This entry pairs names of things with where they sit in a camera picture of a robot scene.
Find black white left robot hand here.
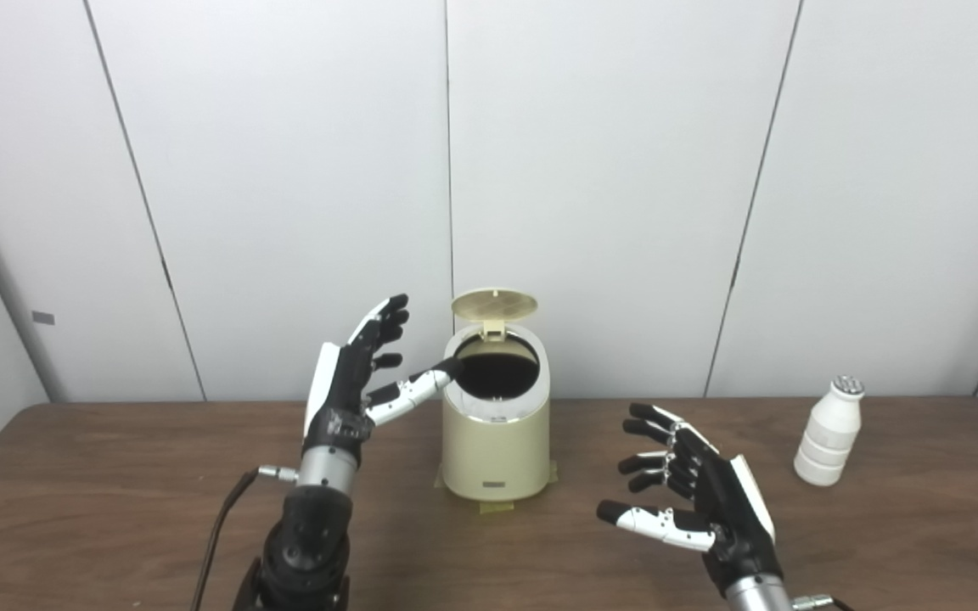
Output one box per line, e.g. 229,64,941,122
302,294,464,466

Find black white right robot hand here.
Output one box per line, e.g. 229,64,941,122
597,402,783,588

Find small white plastic bottle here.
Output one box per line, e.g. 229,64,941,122
794,376,866,487

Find cream round bin lid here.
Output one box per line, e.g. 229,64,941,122
451,289,539,341

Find cream-colored round bin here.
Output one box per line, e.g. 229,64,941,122
441,323,551,502

